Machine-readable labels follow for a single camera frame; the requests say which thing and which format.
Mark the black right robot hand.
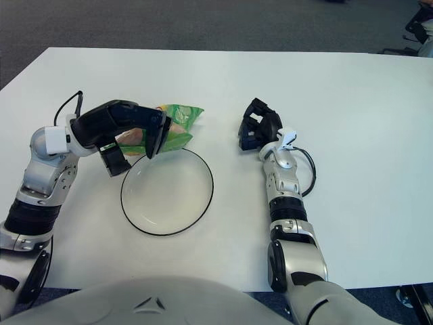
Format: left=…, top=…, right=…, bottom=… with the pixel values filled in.
left=236, top=97, right=283, bottom=152

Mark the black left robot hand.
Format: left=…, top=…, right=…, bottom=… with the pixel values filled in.
left=69, top=99, right=173, bottom=177

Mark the green potato chips bag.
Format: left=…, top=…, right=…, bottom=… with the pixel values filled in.
left=114, top=103, right=206, bottom=157

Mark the white plate with black rim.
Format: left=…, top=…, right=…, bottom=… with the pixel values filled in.
left=120, top=146, right=214, bottom=236

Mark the black office chair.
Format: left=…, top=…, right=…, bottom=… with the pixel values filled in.
left=377, top=1, right=433, bottom=58

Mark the grey robot torso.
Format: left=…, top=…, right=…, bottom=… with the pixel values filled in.
left=0, top=276, right=288, bottom=325

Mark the metal table foot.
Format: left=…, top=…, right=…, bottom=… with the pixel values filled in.
left=395, top=286, right=433, bottom=309

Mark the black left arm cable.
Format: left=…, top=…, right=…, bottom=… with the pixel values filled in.
left=20, top=90, right=85, bottom=299

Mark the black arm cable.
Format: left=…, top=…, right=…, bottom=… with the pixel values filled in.
left=292, top=146, right=316, bottom=198
left=20, top=90, right=85, bottom=299

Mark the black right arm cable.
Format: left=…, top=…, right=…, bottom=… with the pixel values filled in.
left=292, top=146, right=316, bottom=198

